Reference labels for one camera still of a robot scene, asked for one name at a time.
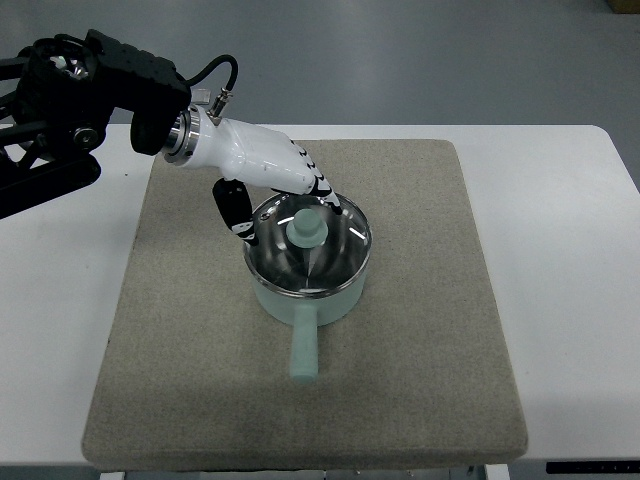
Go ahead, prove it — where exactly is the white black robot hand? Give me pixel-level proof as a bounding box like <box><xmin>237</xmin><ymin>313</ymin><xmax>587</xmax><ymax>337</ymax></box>
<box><xmin>162</xmin><ymin>106</ymin><xmax>342</xmax><ymax>246</ymax></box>

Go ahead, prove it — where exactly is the glass lid with green knob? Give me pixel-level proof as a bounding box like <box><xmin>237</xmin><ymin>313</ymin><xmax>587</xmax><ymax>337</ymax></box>
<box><xmin>244</xmin><ymin>194</ymin><xmax>372</xmax><ymax>298</ymax></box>

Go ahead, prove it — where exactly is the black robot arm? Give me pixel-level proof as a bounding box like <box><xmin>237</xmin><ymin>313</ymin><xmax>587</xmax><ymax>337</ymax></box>
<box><xmin>1</xmin><ymin>29</ymin><xmax>191</xmax><ymax>218</ymax></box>

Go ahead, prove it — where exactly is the upper metal floor plate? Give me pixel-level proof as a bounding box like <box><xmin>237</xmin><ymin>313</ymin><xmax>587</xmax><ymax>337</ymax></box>
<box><xmin>191</xmin><ymin>88</ymin><xmax>211</xmax><ymax>104</ymax></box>

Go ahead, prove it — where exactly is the mint green saucepan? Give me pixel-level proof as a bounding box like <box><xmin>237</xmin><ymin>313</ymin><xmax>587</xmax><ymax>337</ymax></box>
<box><xmin>251</xmin><ymin>269</ymin><xmax>367</xmax><ymax>384</ymax></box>

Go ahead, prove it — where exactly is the grey felt mat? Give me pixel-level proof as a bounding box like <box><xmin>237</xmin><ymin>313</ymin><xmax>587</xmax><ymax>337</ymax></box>
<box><xmin>81</xmin><ymin>139</ymin><xmax>528</xmax><ymax>471</ymax></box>

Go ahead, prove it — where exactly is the cardboard box corner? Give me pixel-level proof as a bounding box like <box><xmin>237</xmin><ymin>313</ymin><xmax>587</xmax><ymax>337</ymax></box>
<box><xmin>606</xmin><ymin>0</ymin><xmax>640</xmax><ymax>14</ymax></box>

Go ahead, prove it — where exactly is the black table control panel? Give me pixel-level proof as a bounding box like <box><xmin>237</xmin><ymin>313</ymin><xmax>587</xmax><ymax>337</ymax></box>
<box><xmin>545</xmin><ymin>460</ymin><xmax>640</xmax><ymax>475</ymax></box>

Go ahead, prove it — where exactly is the black cable with connector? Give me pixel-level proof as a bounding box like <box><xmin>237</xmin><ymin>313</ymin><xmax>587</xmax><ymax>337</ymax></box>
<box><xmin>183</xmin><ymin>54</ymin><xmax>239</xmax><ymax>117</ymax></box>

